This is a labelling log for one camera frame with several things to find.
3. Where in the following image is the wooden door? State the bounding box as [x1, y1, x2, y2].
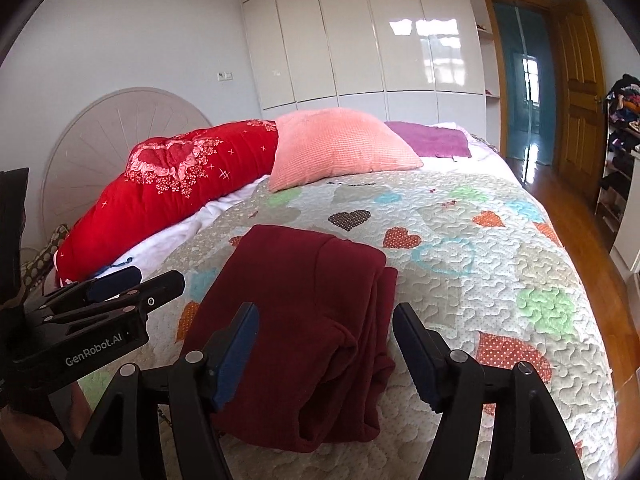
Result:
[552, 7, 602, 196]

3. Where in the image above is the person's left hand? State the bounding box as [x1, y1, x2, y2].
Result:
[0, 405, 66, 467]

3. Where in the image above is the heart patterned quilt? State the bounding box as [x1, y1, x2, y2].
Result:
[75, 160, 618, 480]

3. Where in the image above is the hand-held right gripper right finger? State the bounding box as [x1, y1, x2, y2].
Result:
[392, 302, 586, 480]

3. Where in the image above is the teal glass door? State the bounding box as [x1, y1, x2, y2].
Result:
[492, 2, 557, 166]

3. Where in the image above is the red floral quilt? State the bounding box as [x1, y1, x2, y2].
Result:
[52, 119, 280, 283]

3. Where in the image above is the pink pillow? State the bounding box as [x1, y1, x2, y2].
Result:
[267, 107, 425, 192]

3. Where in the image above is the wooden door frame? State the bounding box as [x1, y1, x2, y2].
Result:
[482, 0, 608, 201]

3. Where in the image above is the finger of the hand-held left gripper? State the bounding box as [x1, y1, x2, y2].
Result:
[47, 266, 143, 311]
[27, 270, 186, 333]

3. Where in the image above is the purple pillow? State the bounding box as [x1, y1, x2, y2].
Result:
[384, 120, 473, 158]

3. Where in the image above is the white glossy wardrobe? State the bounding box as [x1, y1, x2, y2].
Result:
[240, 0, 501, 123]

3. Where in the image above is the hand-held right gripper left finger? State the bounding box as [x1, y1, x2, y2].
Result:
[67, 302, 261, 480]

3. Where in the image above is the maroon garment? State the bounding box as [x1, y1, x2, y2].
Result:
[180, 224, 399, 453]

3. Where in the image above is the shelf rack with clothes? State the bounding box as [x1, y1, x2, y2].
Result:
[595, 74, 640, 273]

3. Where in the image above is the round white headboard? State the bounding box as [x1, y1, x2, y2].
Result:
[41, 87, 213, 261]

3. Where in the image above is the polka dot cushion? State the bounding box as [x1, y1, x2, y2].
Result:
[20, 224, 71, 291]

